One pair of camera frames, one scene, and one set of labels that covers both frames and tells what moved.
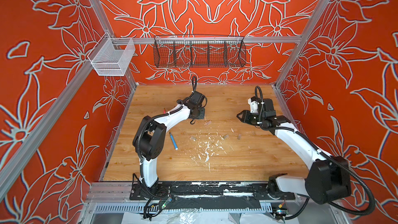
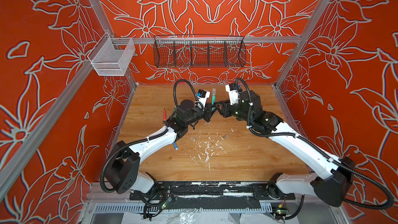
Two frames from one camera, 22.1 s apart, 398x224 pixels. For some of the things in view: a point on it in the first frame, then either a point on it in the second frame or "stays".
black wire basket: (195, 51) stays
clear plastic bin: (111, 56) stays
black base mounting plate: (254, 191) stays
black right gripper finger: (242, 119) -> (221, 114)
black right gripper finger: (245, 113) -> (224, 103)
